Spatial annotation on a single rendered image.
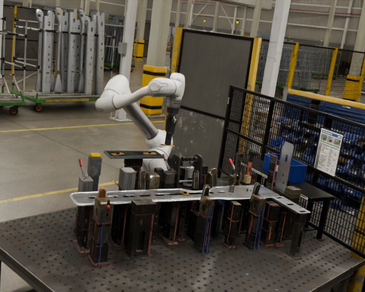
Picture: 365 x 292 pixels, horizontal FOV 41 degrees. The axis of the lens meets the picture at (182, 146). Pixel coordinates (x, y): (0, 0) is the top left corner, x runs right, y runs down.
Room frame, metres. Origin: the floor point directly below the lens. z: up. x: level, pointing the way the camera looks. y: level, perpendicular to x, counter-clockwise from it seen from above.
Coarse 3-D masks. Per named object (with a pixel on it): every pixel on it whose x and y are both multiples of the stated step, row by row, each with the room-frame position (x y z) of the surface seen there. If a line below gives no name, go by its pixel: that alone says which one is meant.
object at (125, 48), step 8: (128, 0) 9.97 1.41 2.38; (136, 0) 9.99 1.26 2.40; (128, 8) 9.95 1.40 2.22; (136, 8) 10.00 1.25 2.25; (128, 16) 9.93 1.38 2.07; (128, 24) 9.92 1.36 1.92; (128, 32) 9.90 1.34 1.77; (128, 40) 9.91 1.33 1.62; (120, 48) 9.89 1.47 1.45; (128, 48) 9.93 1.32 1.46; (128, 56) 9.94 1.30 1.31; (120, 64) 9.96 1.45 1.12; (128, 64) 9.96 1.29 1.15; (120, 72) 9.97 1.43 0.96; (128, 72) 9.97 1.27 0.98; (128, 80) 9.99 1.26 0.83; (120, 112) 9.91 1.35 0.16; (120, 120) 9.85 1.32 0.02; (128, 120) 9.96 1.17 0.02
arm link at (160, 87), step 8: (152, 80) 2.88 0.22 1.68; (160, 80) 2.87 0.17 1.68; (168, 80) 2.93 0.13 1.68; (144, 88) 2.97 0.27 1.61; (152, 88) 2.86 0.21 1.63; (160, 88) 2.85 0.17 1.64; (168, 88) 2.89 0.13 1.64; (120, 96) 3.23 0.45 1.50; (128, 96) 3.19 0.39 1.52; (136, 96) 3.07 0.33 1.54; (144, 96) 3.01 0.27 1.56; (152, 96) 2.93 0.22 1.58; (160, 96) 2.91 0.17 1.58; (120, 104) 3.22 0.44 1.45; (128, 104) 3.22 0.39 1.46
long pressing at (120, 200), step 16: (80, 192) 2.69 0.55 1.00; (96, 192) 2.73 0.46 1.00; (112, 192) 2.77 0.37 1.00; (128, 192) 2.80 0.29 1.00; (144, 192) 2.84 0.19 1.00; (160, 192) 2.88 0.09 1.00; (176, 192) 2.92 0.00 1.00; (192, 192) 2.97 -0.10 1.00; (240, 192) 3.09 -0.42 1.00; (272, 192) 3.18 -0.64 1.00
